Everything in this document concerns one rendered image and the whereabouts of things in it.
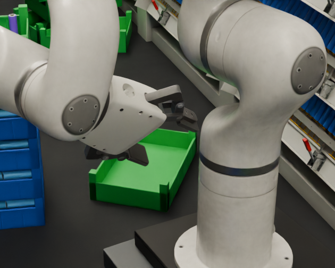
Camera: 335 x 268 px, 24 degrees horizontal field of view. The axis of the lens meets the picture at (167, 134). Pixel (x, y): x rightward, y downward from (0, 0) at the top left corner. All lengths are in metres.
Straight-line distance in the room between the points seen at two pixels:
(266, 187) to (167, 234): 0.24
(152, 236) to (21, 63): 0.55
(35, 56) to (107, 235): 1.02
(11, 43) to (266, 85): 0.34
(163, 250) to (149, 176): 0.75
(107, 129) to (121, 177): 1.06
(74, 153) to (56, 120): 1.33
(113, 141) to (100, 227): 0.87
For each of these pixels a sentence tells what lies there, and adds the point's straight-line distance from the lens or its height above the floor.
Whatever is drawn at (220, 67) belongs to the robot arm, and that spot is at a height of 0.66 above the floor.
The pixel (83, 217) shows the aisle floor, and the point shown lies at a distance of 1.88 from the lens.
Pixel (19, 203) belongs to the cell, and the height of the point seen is 0.06.
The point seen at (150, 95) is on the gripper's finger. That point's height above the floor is 0.66.
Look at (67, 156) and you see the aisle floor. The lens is 2.12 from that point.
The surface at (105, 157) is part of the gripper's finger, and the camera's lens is 1.05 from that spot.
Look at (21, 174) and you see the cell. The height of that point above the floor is 0.14.
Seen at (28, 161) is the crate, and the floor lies 0.18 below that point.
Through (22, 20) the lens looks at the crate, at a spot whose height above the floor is 0.45.
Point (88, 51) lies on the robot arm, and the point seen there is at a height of 0.79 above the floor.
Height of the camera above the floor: 1.11
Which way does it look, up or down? 30 degrees down
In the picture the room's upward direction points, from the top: straight up
